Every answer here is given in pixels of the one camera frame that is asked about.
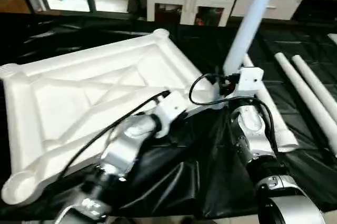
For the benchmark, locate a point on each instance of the white plastic table leg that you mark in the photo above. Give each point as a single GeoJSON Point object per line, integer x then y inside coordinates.
{"type": "Point", "coordinates": [253, 19]}
{"type": "Point", "coordinates": [274, 119]}
{"type": "Point", "coordinates": [316, 82]}
{"type": "Point", "coordinates": [305, 92]}

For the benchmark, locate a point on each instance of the white plastic table top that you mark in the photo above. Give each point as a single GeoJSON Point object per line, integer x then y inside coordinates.
{"type": "Point", "coordinates": [79, 92]}

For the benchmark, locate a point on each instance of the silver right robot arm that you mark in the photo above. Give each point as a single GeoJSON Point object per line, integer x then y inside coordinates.
{"type": "Point", "coordinates": [253, 140]}

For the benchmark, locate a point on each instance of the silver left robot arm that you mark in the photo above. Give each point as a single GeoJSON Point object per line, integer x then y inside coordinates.
{"type": "Point", "coordinates": [126, 145]}

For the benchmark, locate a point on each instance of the black work mat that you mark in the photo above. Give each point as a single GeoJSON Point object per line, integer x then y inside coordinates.
{"type": "Point", "coordinates": [189, 182]}

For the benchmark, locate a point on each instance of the white flat board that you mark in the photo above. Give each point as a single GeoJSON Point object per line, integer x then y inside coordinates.
{"type": "Point", "coordinates": [333, 39]}

